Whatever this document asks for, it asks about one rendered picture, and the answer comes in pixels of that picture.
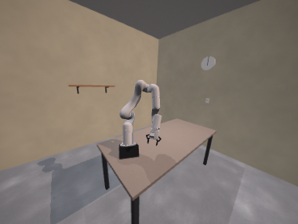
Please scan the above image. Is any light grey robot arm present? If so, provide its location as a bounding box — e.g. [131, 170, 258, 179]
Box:
[119, 80, 162, 146]

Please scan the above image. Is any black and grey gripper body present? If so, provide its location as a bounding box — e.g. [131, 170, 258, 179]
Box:
[149, 129, 159, 139]

